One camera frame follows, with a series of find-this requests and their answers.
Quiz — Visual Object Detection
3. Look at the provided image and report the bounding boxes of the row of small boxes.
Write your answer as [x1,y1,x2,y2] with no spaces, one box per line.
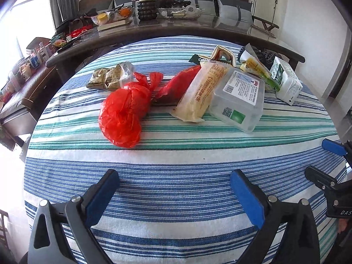
[0,37,55,102]

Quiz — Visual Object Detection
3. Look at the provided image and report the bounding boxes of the yellow green snack wrapper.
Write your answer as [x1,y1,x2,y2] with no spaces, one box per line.
[240,44,281,92]

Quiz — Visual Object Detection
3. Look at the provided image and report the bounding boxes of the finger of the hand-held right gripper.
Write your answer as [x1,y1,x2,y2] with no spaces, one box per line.
[322,139,352,157]
[305,166,339,196]

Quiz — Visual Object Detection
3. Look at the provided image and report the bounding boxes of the beige crumpled wrapper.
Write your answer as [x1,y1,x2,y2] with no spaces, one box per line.
[210,45,237,66]

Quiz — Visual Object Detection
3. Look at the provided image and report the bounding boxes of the glass fruit bowl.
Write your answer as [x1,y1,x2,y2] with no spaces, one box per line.
[91,5,135,25]

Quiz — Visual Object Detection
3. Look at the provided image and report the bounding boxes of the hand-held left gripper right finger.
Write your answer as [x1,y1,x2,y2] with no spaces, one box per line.
[230,170,321,264]

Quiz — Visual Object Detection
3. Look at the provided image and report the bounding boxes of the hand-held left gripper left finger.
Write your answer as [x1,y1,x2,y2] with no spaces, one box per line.
[27,169,121,264]

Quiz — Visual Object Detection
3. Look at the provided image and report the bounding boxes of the dark dining table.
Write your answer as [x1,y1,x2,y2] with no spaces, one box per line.
[45,14,306,75]

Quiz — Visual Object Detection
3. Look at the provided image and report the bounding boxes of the beige book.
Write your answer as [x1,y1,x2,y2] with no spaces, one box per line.
[97,19,133,31]

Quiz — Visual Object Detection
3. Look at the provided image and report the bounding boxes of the black mesh net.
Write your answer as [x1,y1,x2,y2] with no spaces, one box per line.
[239,46,275,66]

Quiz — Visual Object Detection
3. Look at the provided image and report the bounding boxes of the yellow bread wrapper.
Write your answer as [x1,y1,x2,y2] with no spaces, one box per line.
[172,60,234,123]

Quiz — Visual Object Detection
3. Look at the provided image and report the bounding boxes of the wooden chair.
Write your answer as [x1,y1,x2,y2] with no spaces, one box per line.
[251,15,279,37]

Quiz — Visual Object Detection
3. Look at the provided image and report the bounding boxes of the white green milk carton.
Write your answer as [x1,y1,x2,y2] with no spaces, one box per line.
[269,58,303,105]

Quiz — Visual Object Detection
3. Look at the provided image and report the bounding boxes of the dark green snack wrapper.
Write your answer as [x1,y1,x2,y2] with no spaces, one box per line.
[189,54,212,64]

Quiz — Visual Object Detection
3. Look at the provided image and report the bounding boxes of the flat red plastic packet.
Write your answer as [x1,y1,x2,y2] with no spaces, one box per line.
[152,65,202,106]

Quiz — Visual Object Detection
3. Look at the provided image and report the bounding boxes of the glass tray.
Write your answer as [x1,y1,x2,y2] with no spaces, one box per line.
[157,5,205,20]

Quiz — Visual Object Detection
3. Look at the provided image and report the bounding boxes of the tied red plastic bag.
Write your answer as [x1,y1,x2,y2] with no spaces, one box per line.
[98,72,164,148]

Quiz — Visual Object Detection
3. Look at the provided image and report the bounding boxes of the black bubble vase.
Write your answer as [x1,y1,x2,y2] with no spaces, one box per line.
[137,0,158,20]

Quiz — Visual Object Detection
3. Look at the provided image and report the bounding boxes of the clear plastic box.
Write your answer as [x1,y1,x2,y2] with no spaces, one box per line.
[207,67,266,134]

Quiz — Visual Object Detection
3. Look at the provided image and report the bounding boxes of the grey curtain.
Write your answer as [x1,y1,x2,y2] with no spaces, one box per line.
[48,0,79,31]

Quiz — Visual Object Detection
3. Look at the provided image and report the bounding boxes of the blue green striped blanket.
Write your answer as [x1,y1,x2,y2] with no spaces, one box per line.
[23,35,348,264]

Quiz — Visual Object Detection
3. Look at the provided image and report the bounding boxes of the brown side cabinet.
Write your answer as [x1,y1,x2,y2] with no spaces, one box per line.
[0,66,58,143]

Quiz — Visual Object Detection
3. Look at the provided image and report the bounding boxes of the brown green food packet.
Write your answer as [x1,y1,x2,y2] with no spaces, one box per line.
[87,61,136,91]

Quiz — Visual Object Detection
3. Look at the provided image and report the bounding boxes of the red box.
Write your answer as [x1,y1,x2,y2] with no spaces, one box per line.
[66,25,92,37]

